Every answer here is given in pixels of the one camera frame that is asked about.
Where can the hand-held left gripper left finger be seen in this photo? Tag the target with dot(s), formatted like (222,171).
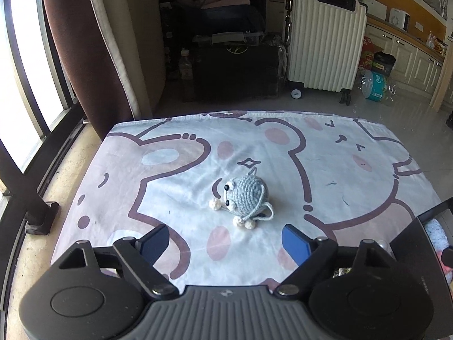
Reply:
(155,244)

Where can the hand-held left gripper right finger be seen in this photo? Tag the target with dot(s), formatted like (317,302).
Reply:
(295,244)

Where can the grey crochet toy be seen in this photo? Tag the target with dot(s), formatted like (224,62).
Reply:
(244,198)

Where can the black cardboard box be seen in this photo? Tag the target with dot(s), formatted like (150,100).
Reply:
(410,241)

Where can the white yarn bundle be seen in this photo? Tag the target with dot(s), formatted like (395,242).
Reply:
(437,235)

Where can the pink crochet doll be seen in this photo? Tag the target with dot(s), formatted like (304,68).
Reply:
(447,260)

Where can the printed bear blanket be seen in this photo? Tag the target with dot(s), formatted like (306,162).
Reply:
(177,184)

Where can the dark window railing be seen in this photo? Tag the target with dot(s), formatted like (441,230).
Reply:
(35,198)

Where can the clear plastic bottle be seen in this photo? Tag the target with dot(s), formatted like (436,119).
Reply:
(185,65)

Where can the black luggage bag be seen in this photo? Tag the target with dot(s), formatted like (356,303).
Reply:
(233,67)

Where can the black trash bin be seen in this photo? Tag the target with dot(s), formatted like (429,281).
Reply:
(384,60)

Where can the white ribbed suitcase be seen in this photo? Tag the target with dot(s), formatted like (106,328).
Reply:
(325,39)

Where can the red cardboard carton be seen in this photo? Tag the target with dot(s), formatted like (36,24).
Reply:
(368,49)

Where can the brown curtain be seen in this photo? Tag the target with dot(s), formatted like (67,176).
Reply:
(70,42)

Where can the cream kitchen cabinets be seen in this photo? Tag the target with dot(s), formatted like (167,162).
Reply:
(407,53)

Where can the white countertop appliance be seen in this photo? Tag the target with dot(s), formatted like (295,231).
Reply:
(400,19)

